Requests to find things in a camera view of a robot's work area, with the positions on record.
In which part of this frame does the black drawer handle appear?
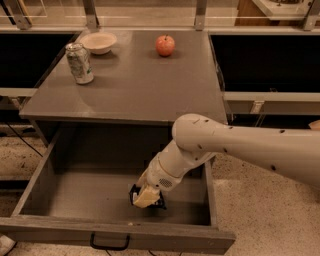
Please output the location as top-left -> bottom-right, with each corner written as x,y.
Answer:
89,232 -> 130,251

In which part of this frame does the dark blue rxbar wrapper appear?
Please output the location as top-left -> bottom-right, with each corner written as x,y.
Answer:
129,184 -> 166,209

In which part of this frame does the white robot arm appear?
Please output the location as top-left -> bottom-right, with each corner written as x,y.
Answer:
132,114 -> 320,208

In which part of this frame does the open grey top drawer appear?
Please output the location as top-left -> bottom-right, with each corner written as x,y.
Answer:
0,122 -> 237,256

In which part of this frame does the silver soda can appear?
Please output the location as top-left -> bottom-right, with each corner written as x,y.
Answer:
65,43 -> 94,84

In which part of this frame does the grey drawer cabinet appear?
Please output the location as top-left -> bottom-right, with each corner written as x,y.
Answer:
19,29 -> 229,165

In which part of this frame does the black floor cable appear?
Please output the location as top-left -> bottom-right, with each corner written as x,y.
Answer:
3,121 -> 44,158

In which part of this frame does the white bowl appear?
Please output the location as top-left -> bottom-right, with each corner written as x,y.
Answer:
80,32 -> 117,55

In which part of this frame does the wooden cabinet with white top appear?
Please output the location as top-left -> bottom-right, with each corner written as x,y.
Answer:
235,0 -> 320,30

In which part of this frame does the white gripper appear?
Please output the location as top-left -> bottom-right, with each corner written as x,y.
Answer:
133,156 -> 182,208

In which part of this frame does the red apple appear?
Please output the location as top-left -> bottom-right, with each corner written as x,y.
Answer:
156,35 -> 175,57

